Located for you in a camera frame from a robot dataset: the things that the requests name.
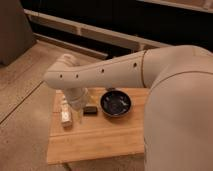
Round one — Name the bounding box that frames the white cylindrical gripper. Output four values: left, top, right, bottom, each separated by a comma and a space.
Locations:
64, 88, 89, 124

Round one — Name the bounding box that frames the dark eraser block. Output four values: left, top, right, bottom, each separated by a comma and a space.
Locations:
83, 106, 98, 115

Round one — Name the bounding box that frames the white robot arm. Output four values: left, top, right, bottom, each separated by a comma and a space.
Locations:
44, 45, 213, 171

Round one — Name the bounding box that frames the wooden cutting board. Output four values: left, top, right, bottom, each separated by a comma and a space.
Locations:
47, 88, 148, 164

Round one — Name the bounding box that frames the dark round bowl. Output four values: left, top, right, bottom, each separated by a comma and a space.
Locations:
100, 90, 132, 117

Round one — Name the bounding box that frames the grey chair corner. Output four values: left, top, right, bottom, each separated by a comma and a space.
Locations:
0, 0, 36, 65

